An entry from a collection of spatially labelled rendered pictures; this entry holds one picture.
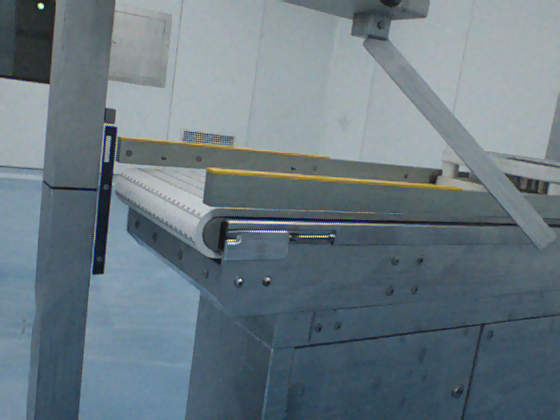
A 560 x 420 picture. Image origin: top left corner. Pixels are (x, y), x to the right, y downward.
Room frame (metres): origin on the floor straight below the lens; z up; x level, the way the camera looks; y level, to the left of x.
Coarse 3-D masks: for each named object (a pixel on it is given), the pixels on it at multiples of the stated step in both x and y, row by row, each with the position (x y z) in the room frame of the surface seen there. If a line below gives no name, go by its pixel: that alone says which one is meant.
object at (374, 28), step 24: (360, 24) 0.63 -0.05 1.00; (384, 24) 0.63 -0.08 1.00; (384, 48) 0.64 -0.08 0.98; (408, 72) 0.64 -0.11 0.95; (408, 96) 0.64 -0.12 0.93; (432, 96) 0.64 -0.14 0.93; (432, 120) 0.64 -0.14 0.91; (456, 120) 0.64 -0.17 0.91; (456, 144) 0.64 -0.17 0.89; (480, 168) 0.64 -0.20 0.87; (504, 192) 0.63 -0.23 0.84; (528, 216) 0.63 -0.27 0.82; (552, 240) 0.63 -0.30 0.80
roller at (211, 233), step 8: (216, 216) 0.56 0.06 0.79; (224, 216) 0.56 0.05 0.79; (208, 224) 0.55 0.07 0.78; (216, 224) 0.55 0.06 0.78; (208, 232) 0.54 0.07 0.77; (216, 232) 0.55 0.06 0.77; (224, 232) 0.55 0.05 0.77; (208, 240) 0.54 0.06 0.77; (216, 240) 0.55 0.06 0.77; (216, 248) 0.55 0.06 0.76
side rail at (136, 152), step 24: (120, 144) 0.76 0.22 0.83; (144, 144) 0.77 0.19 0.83; (168, 144) 0.79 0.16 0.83; (240, 168) 0.86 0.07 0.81; (264, 168) 0.88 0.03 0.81; (288, 168) 0.90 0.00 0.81; (312, 168) 0.93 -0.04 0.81; (336, 168) 0.95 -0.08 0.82; (360, 168) 0.98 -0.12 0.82; (384, 168) 1.01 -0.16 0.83; (408, 168) 1.04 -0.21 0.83; (432, 168) 1.08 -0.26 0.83
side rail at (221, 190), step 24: (216, 192) 0.53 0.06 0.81; (240, 192) 0.55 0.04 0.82; (264, 192) 0.56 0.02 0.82; (288, 192) 0.58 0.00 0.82; (312, 192) 0.59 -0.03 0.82; (336, 192) 0.61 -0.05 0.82; (360, 192) 0.63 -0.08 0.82; (384, 192) 0.65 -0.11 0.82; (408, 192) 0.67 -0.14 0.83; (432, 192) 0.69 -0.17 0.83; (456, 192) 0.71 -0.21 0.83; (480, 192) 0.74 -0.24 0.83; (504, 216) 0.77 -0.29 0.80; (552, 216) 0.83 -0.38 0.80
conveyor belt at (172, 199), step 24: (144, 168) 0.77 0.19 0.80; (120, 192) 0.73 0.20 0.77; (144, 192) 0.67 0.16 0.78; (168, 192) 0.63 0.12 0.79; (192, 192) 0.63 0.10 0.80; (168, 216) 0.60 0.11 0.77; (192, 216) 0.56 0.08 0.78; (264, 216) 0.58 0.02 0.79; (288, 216) 0.60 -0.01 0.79; (312, 216) 0.62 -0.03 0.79; (336, 216) 0.64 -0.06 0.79; (360, 216) 0.65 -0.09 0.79; (384, 216) 0.67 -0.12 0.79; (408, 216) 0.70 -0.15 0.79; (432, 216) 0.72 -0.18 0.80; (456, 216) 0.74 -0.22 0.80; (480, 216) 0.77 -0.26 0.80; (192, 240) 0.55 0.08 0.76
